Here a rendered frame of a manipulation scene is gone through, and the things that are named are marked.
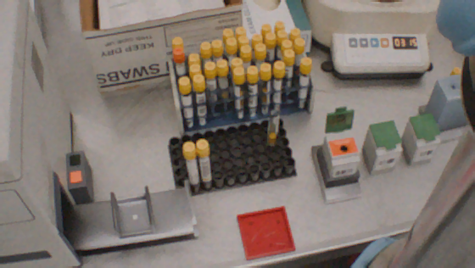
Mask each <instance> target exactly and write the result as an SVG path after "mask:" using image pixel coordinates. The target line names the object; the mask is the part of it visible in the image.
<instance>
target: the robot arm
mask: <svg viewBox="0 0 475 268"><path fill-rule="evenodd" d="M435 16H436V25H437V28H438V30H439V32H440V33H441V34H442V36H443V37H445V38H446V39H448V40H449V41H450V42H451V46H452V48H453V49H454V51H455V52H457V53H459V54H460V55H463V56H466V57H465V58H464V62H463V64H462V70H461V78H460V91H461V106H462V109H463V112H464V115H465V118H466V122H467V125H466V129H465V130H464V131H463V134H462V135H461V138H460V140H459V142H458V143H457V144H456V148H455V149H454V151H453V154H452V155H451V156H450V159H449V161H448V163H447V165H446V166H445V168H444V171H443V172H442V174H441V175H440V177H439V180H438V182H437V184H435V186H434V189H433V191H432V192H431V194H430V196H429V198H428V200H427V202H426V203H425V205H424V206H423V208H422V210H421V213H420V215H419V216H418V217H417V219H416V221H415V223H414V224H413V225H412V227H411V230H410V232H409V233H408V235H407V236H406V237H403V238H401V239H400V240H399V241H398V240H393V239H392V238H391V237H380V238H378V239H377V240H375V241H374V242H372V243H371V245H370V246H369V247H368V248H367V249H366V250H365V251H364V252H362V253H361V255H360V256H359V257H358V259H357V260H356V261H355V263H354V264H353V265H352V266H351V268H475V0H440V2H439V5H438V7H437V12H436V15H435Z"/></svg>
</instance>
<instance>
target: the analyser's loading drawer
mask: <svg viewBox="0 0 475 268"><path fill-rule="evenodd" d="M185 185H186V187H182V188H177V189H172V190H168V191H163V192H159V193H150V194H149V191H148V186H146V187H145V188H144V190H145V193H141V194H136V195H131V196H127V197H123V198H117V197H116V196H115V194H114V193H112V192H111V193H110V198H111V200H107V201H103V202H95V203H90V204H83V205H80V204H78V205H75V206H70V207H67V208H65V207H63V208H61V209H62V223H63V234H64V236H65V237H66V239H67V240H68V241H69V244H70V245H71V247H72V248H73V249H74V250H75V251H77V250H85V249H89V248H91V249H93V248H100V247H103V248H104V247H108V246H112V245H121V244H124V243H136V242H140V241H144V240H146V241H148V240H152V239H157V238H162V237H173V236H178V235H182V234H186V233H190V232H192V233H194V236H195V237H196V236H199V234H198V224H197V220H196V215H195V211H194V206H193V197H192V192H191V188H190V185H189V183H188V180H187V181H185ZM133 215H137V218H138V220H133Z"/></svg>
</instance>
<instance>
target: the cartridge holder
mask: <svg viewBox="0 0 475 268"><path fill-rule="evenodd" d="M322 148H323V144H322V145H317V146H312V147H311V153H312V156H313V160H314V162H315V165H316V169H317V173H318V176H319V182H320V184H321V190H322V193H323V196H324V198H325V201H326V204H327V203H332V202H337V201H343V200H346V199H352V198H358V197H360V196H361V195H362V191H361V188H360V181H359V179H360V172H359V169H358V170H357V172H356V174H352V175H347V176H338V177H334V178H329V175H328V173H327V167H326V165H325V162H324V157H323V154H322Z"/></svg>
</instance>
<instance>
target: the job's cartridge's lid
mask: <svg viewBox="0 0 475 268"><path fill-rule="evenodd" d="M354 112H355V111H354V110H353V109H352V110H347V106H346V107H340V108H336V109H335V112H330V113H327V115H326V129H325V133H326V134H327V133H332V132H333V133H339V132H343V131H347V130H352V126H353V122H354V117H355V115H354Z"/></svg>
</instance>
